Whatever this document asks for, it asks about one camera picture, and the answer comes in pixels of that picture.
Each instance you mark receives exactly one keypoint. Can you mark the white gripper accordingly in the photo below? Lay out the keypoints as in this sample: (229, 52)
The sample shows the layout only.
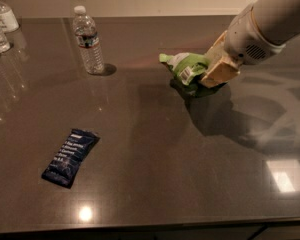
(246, 38)

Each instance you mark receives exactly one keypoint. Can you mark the green rice chip bag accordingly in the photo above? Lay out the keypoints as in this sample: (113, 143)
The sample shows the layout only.
(187, 69)

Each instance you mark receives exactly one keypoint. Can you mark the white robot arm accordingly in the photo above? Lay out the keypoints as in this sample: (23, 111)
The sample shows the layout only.
(278, 20)

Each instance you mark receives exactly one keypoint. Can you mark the clear plastic water bottle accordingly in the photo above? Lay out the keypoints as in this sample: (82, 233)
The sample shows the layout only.
(88, 42)

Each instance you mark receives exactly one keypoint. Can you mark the dark blue snack bar wrapper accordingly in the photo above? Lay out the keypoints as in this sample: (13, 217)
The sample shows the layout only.
(66, 162)

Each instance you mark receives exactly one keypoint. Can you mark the white pump sanitizer bottle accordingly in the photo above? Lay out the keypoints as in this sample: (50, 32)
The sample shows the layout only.
(8, 21)

